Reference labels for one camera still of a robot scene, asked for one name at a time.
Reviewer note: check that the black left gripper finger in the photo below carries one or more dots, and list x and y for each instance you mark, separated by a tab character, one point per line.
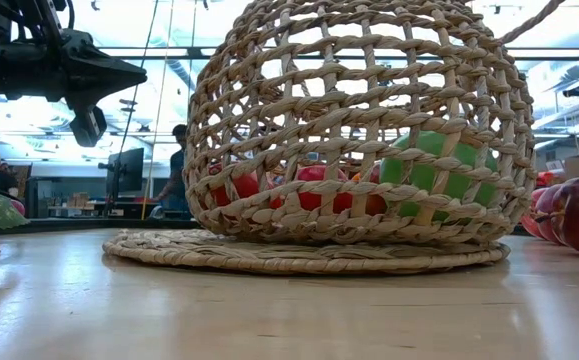
94	87
89	60

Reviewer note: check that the small red apple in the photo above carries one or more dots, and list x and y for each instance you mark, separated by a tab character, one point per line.
314	200

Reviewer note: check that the green apple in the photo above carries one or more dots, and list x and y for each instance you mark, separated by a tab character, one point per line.
419	176

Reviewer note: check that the dark red apple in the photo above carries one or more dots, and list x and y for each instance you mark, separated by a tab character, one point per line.
536	212

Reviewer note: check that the background monitor on stand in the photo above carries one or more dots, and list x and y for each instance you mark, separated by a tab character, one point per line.
126	170

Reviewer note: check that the red item on shelf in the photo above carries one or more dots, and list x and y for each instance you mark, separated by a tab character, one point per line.
545	178

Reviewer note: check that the black ceiling-hung device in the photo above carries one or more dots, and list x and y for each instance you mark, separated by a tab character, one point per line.
574	90

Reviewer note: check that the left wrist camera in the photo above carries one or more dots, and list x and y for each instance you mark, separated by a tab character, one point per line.
89	125

